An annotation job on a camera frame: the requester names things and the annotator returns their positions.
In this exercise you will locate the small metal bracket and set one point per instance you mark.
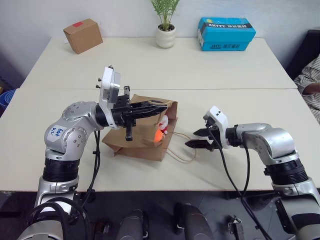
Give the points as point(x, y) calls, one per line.
point(236, 226)

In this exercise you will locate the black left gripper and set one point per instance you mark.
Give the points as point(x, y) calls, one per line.
point(122, 115)

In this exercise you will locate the dark rounded shape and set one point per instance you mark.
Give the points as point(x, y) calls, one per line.
point(132, 225)
point(195, 222)

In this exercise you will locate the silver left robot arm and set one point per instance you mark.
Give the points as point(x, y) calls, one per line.
point(75, 130)

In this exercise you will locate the white red santa plush toy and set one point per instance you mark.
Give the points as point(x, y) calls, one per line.
point(164, 123)

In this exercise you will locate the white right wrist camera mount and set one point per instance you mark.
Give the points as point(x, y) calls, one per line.
point(220, 120)

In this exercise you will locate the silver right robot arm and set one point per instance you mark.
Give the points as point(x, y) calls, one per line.
point(275, 142)

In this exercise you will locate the blue plastic bucket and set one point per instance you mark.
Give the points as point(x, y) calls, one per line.
point(6, 98)

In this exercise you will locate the person in striped shirt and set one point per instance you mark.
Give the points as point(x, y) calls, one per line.
point(311, 75)

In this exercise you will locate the brown paper bag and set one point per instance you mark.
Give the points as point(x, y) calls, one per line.
point(140, 147)

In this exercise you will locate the green potted plant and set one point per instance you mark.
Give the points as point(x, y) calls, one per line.
point(165, 12)

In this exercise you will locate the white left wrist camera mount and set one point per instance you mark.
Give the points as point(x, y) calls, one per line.
point(108, 85)

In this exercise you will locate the white ribbed plant pot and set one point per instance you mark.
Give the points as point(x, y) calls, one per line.
point(165, 37)

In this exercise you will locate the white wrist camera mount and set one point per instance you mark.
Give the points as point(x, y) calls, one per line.
point(220, 120)
point(108, 85)

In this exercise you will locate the orange round plush toy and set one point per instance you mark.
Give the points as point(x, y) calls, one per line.
point(159, 136)

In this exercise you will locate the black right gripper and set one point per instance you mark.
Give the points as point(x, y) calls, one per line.
point(215, 140)

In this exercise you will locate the black chair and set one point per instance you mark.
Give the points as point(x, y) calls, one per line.
point(300, 55)

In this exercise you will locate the blue shoe box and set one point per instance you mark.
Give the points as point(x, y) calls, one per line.
point(225, 35)

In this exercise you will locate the brown cardboard box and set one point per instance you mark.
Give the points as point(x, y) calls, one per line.
point(83, 36)

